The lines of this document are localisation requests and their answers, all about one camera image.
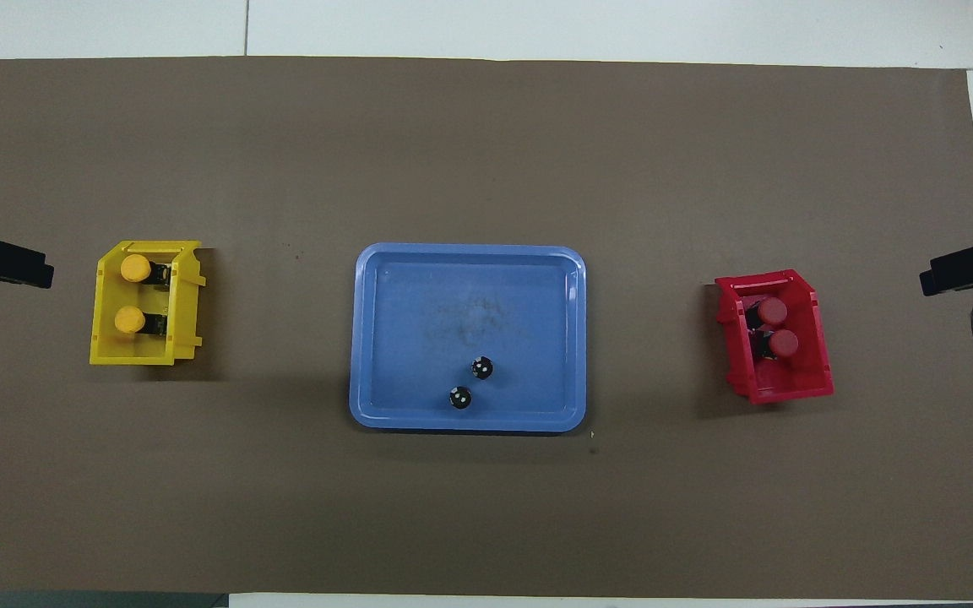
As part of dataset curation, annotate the yellow push button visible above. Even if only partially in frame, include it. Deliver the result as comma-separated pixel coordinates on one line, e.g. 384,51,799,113
120,253,175,288
114,306,171,337

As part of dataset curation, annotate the red push button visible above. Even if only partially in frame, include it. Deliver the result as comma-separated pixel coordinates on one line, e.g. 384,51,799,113
753,328,800,362
746,296,789,330

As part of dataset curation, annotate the blue plastic tray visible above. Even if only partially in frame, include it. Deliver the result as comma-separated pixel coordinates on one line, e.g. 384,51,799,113
349,242,588,434

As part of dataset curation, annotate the yellow plastic bin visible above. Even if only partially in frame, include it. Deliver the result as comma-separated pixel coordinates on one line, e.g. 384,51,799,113
89,240,207,366

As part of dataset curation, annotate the red plastic bin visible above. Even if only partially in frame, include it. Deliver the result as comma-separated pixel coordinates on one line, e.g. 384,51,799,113
714,269,835,405

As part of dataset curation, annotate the brown paper table mat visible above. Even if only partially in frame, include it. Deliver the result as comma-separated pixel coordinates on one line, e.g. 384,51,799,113
0,56,973,599

